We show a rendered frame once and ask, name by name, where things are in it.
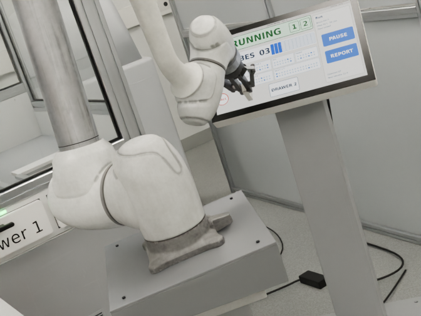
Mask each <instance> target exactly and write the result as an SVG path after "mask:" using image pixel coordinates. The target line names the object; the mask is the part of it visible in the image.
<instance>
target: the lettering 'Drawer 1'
mask: <svg viewBox="0 0 421 316"><path fill-rule="evenodd" d="M34 223H36V225H37V228H38V231H37V232H36V233H39V232H40V231H43V230H40V229H39V226H38V224H37V221H35V222H33V224H34ZM25 230H26V229H24V230H23V231H21V233H22V235H23V238H24V240H25V236H24V231H25ZM14 235H17V236H18V237H17V238H19V237H20V236H19V235H18V234H14ZM14 235H12V238H11V239H12V241H13V243H19V242H20V241H21V240H19V241H18V242H15V241H14V240H15V239H17V238H15V239H13V236H14ZM7 241H8V244H6V242H5V241H4V240H2V245H3V247H2V246H1V245H0V248H1V249H2V250H4V243H5V245H6V246H7V247H9V239H8V238H7ZM3 242H4V243H3Z"/></svg>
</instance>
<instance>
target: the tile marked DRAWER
mask: <svg viewBox="0 0 421 316"><path fill-rule="evenodd" d="M268 87H269V94H270V97H271V98H272V97H276V96H279V95H283V94H286V93H291V92H295V91H298V90H300V87H299V81H298V77H297V76H296V77H293V78H288V79H286V80H282V81H279V82H275V83H270V84H268Z"/></svg>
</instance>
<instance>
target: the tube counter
mask: <svg viewBox="0 0 421 316"><path fill-rule="evenodd" d="M315 43H316V38H315V34H314V31H313V32H310V33H306V34H302V35H299V36H295V37H293V38H289V39H285V40H282V41H278V42H275V43H271V44H268V45H264V46H260V47H258V52H259V59H263V58H267V57H269V56H273V55H277V54H280V53H284V52H287V51H291V50H295V49H298V48H302V47H305V46H309V45H313V44H315Z"/></svg>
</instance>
